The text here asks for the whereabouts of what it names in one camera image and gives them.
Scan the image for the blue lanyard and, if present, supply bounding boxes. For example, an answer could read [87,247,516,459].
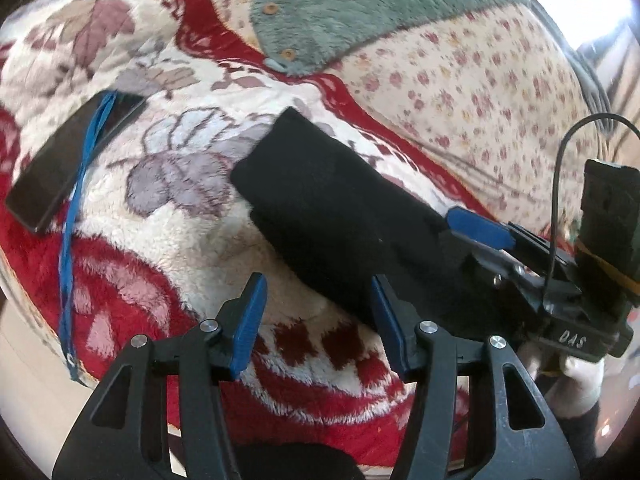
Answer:
[57,91,118,387]

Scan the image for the person's right hand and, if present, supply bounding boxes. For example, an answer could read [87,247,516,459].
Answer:
[522,342,603,418]

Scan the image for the person's black trouser leg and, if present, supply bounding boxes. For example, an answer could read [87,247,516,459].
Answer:
[235,442,368,480]

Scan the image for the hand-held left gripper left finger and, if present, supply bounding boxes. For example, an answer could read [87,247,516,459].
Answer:
[51,272,269,480]

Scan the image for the black pants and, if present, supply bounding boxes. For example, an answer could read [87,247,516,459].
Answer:
[229,106,501,331]

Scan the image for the green fleece garment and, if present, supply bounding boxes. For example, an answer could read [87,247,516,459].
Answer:
[250,0,531,78]

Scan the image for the cream floral bed sheet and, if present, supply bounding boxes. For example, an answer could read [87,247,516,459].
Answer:
[155,0,613,241]

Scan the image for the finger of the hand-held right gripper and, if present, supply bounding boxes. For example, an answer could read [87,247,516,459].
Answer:
[446,207,573,273]

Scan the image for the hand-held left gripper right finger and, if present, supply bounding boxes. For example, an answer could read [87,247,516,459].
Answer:
[370,274,577,480]

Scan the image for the black smartphone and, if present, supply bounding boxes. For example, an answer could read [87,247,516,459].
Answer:
[5,89,148,235]

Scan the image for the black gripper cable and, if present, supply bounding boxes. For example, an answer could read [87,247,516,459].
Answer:
[544,112,640,306]

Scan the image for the red and white plush blanket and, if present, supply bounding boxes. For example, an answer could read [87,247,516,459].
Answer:
[0,0,571,466]

